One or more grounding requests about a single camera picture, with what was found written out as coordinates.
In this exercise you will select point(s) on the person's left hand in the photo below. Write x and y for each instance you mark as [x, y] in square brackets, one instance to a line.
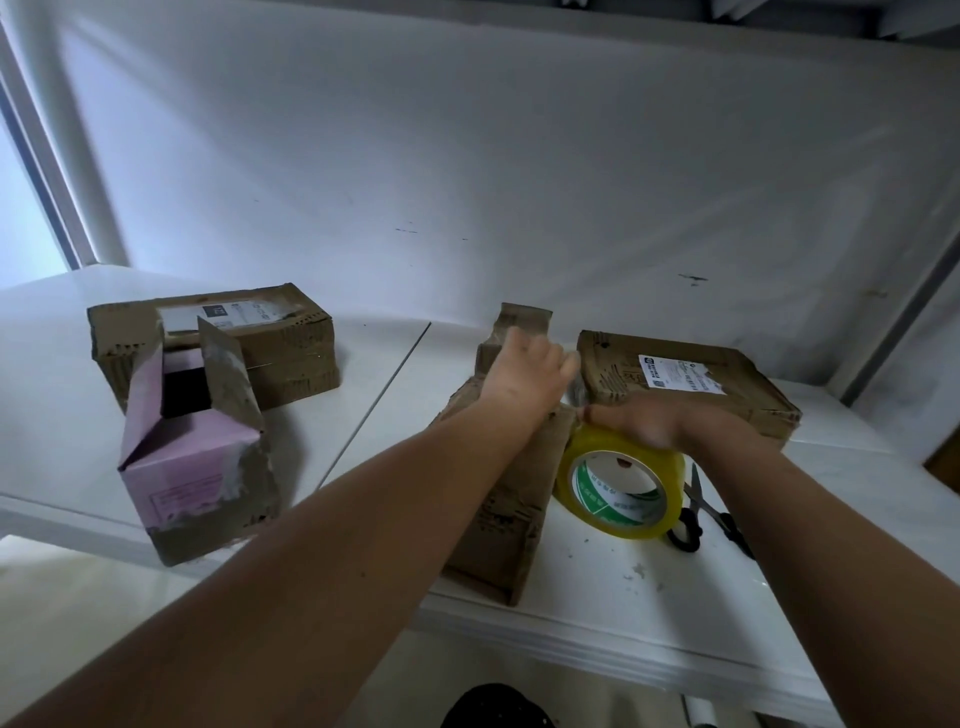
[528, 375]

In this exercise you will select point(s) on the person's right hand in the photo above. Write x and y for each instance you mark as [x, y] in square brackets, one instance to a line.
[653, 420]

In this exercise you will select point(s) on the small cardboard box red label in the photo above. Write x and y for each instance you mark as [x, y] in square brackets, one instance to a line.
[518, 320]

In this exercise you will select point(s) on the yellow tape roll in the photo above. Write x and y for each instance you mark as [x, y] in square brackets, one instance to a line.
[660, 510]

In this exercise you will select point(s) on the corrugated cardboard box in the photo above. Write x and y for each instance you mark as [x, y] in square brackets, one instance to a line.
[503, 525]

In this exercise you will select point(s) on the long cardboard box white label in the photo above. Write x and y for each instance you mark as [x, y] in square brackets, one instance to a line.
[293, 360]

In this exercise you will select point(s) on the pink carton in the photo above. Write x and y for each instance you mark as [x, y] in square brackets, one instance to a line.
[195, 473]

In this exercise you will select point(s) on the person's right forearm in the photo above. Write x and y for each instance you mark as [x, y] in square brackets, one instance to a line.
[855, 555]

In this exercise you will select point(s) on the person's left forearm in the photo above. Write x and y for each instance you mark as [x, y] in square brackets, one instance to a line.
[270, 600]

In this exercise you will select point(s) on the person's black trousers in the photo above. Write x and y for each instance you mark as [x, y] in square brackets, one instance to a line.
[498, 708]

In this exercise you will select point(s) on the white tube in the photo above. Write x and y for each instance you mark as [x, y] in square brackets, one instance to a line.
[699, 711]

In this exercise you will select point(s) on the wooden stool blue top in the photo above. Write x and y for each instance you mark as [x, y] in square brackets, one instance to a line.
[945, 462]

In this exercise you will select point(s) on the white metal shelf rack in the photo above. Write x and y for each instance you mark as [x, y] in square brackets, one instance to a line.
[60, 375]

